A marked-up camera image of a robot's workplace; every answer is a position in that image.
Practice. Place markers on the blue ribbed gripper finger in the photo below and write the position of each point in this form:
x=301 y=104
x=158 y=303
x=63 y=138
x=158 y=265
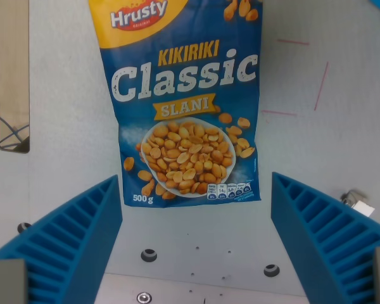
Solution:
x=329 y=234
x=66 y=240

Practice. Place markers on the small metal clip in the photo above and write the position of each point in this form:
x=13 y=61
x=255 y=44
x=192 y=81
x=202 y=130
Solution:
x=357 y=202

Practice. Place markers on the silver table bolt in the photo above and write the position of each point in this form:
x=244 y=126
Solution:
x=143 y=298

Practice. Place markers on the blue Hrusty peanut bag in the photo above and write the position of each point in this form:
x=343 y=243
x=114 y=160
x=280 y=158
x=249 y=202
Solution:
x=183 y=104

